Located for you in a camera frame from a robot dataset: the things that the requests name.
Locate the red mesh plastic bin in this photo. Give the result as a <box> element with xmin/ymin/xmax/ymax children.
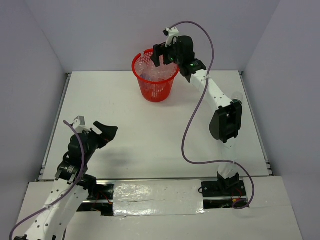
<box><xmin>131</xmin><ymin>49</ymin><xmax>179</xmax><ymax>103</ymax></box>

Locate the blue label plastic bottle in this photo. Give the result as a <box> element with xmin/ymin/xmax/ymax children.
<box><xmin>135</xmin><ymin>62</ymin><xmax>150</xmax><ymax>81</ymax></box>

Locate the aluminium rail frame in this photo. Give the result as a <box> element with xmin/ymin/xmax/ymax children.
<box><xmin>35</xmin><ymin>72</ymin><xmax>72</xmax><ymax>182</ymax></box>

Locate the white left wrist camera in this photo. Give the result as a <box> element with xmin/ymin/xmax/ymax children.
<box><xmin>71</xmin><ymin>115</ymin><xmax>90</xmax><ymax>134</ymax></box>

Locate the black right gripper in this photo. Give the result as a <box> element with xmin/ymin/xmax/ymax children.
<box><xmin>150</xmin><ymin>38</ymin><xmax>183</xmax><ymax>68</ymax></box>

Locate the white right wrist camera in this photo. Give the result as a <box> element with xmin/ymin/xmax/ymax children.
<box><xmin>163</xmin><ymin>26</ymin><xmax>179</xmax><ymax>48</ymax></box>

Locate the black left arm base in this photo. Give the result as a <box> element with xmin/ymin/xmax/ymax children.
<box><xmin>77</xmin><ymin>183</ymin><xmax>115</xmax><ymax>217</ymax></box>

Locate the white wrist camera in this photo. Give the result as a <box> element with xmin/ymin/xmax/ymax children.
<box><xmin>71</xmin><ymin>115</ymin><xmax>90</xmax><ymax>134</ymax></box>
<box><xmin>163</xmin><ymin>26</ymin><xmax>179</xmax><ymax>48</ymax></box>

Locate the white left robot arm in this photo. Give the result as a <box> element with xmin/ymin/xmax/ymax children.
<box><xmin>9</xmin><ymin>117</ymin><xmax>119</xmax><ymax>240</ymax></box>

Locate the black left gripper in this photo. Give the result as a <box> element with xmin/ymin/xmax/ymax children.
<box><xmin>83</xmin><ymin>121</ymin><xmax>118</xmax><ymax>162</ymax></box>

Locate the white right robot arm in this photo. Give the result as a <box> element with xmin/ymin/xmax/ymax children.
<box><xmin>150</xmin><ymin>36</ymin><xmax>243</xmax><ymax>196</ymax></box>

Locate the clear wide-mouth plastic jar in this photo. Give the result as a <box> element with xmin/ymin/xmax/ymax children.
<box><xmin>156</xmin><ymin>55</ymin><xmax>175</xmax><ymax>80</ymax></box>

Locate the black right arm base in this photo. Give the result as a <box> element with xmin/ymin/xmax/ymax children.
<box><xmin>198</xmin><ymin>179</ymin><xmax>246</xmax><ymax>199</ymax></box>

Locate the silver foil covered panel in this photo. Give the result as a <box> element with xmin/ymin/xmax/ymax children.
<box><xmin>113</xmin><ymin>179</ymin><xmax>205</xmax><ymax>217</ymax></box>

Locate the clear bottle white cap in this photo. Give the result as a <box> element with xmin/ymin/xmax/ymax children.
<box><xmin>146</xmin><ymin>62</ymin><xmax>160</xmax><ymax>82</ymax></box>

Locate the green label plastic bottle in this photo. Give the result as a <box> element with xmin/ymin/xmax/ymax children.
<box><xmin>231</xmin><ymin>91</ymin><xmax>243</xmax><ymax>104</ymax></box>

